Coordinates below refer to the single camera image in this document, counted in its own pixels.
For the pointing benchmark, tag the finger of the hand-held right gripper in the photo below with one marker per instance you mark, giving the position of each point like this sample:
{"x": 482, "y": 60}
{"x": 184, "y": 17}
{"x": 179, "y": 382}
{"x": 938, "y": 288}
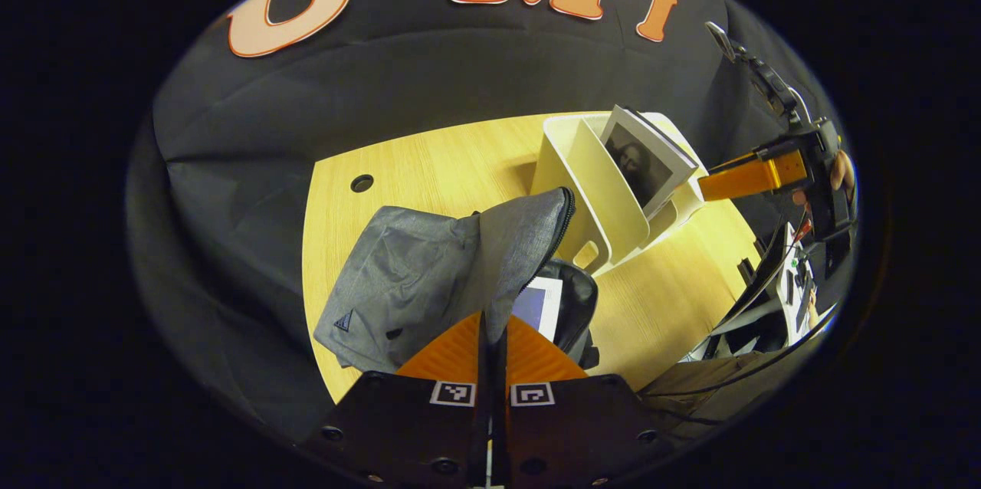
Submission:
{"x": 743, "y": 178}

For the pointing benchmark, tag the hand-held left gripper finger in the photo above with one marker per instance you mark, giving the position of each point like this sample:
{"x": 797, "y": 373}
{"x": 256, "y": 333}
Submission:
{"x": 499, "y": 412}
{"x": 483, "y": 412}

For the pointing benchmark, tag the grey portrait cover book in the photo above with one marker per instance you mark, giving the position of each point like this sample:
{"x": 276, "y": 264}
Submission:
{"x": 640, "y": 163}

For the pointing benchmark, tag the blue cover book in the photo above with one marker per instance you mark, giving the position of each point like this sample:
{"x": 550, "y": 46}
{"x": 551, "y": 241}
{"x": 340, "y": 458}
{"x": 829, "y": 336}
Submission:
{"x": 542, "y": 305}

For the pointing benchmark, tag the grey schoolbag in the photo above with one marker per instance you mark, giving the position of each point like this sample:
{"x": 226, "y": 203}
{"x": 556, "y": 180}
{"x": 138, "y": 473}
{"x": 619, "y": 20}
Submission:
{"x": 414, "y": 274}

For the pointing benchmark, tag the white bookshelf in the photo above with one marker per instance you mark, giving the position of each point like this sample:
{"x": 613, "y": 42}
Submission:
{"x": 582, "y": 182}

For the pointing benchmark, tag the person's brown trousers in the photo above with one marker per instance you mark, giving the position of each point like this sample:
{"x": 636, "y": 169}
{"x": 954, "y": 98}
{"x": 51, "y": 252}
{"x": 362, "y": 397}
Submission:
{"x": 690, "y": 378}

